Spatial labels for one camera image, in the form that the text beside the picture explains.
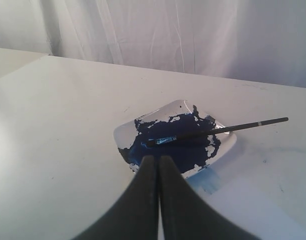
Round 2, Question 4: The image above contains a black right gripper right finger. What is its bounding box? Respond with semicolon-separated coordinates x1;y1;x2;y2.
158;156;246;240

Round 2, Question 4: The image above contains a white square paint dish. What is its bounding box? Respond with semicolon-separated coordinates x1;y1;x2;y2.
113;99;237;179

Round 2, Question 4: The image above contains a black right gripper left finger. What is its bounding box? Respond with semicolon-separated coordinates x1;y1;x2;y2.
74;155;159;240

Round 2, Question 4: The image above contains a white backdrop curtain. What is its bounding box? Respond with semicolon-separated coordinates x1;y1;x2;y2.
0;0;306;88

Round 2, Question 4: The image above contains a black paintbrush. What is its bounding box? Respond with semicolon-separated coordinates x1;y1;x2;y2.
145;117;289;148

